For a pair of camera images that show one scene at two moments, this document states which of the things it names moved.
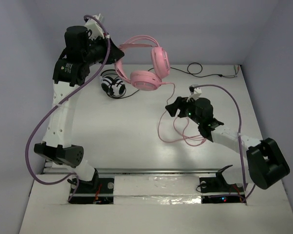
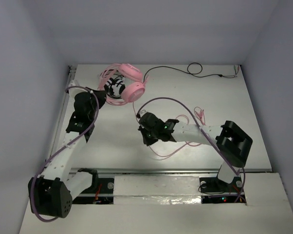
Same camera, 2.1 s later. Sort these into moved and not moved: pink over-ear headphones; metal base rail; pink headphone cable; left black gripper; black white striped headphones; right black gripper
Moved: pink headphone cable; left black gripper; pink over-ear headphones; right black gripper
Not moved: black white striped headphones; metal base rail
